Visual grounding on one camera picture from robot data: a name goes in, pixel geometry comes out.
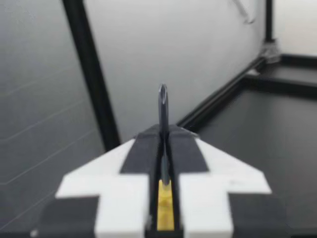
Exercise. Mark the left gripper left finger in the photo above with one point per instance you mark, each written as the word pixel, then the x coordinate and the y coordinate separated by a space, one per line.
pixel 116 188

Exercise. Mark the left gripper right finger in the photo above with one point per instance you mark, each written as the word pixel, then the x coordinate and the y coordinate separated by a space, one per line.
pixel 210 188

